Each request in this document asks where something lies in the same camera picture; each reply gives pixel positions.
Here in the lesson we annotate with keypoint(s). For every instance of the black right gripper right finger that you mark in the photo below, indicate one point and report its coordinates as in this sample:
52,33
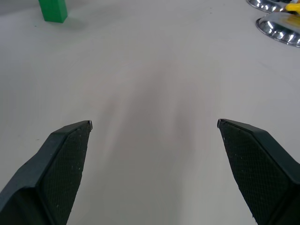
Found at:
255,168

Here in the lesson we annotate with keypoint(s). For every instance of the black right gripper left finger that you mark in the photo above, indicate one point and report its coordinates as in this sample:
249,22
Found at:
54,168

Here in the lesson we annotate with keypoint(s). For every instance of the shiny steel bowl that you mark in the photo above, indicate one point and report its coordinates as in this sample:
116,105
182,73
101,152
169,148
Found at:
280,29
264,5

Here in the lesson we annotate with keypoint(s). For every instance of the yellow toy piece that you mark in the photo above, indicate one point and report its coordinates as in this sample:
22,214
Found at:
293,9

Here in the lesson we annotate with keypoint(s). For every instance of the green block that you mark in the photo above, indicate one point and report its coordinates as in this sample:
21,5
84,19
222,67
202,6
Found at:
52,10

